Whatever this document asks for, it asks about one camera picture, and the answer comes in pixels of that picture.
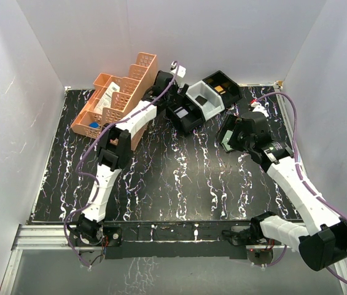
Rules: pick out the white plastic bin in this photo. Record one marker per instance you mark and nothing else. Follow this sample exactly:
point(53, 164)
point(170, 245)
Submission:
point(206, 98)

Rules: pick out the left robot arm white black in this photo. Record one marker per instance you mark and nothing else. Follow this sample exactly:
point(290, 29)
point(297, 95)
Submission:
point(113, 150)

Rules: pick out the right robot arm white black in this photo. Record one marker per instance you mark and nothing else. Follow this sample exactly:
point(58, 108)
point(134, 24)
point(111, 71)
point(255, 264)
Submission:
point(322, 239)

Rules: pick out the black bin with white card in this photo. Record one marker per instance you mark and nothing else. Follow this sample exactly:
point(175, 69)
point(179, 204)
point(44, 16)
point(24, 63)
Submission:
point(191, 121)

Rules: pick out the gold card in black bin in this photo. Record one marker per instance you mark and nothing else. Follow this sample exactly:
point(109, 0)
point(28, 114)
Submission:
point(219, 89)

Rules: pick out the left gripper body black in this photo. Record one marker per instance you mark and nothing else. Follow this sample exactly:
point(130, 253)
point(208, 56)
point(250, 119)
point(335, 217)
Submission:
point(172, 97)

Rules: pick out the green card holder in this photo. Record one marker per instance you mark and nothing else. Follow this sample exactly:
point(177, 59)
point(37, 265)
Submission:
point(224, 141)

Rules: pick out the black bin with gold card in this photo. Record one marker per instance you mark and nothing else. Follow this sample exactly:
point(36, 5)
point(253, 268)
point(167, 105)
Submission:
point(225, 87)

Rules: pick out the blue small object in organizer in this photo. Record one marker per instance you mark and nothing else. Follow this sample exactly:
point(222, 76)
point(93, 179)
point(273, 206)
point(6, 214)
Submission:
point(94, 125)

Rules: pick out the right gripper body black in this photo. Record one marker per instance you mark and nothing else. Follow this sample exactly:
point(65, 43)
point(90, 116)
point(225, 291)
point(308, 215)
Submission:
point(239, 141)

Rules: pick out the white paper packet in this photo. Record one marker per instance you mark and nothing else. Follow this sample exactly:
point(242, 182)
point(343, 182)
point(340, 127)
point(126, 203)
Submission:
point(106, 99)

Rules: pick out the peach plastic desk organizer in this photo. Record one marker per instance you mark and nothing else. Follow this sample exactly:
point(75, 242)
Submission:
point(140, 77)

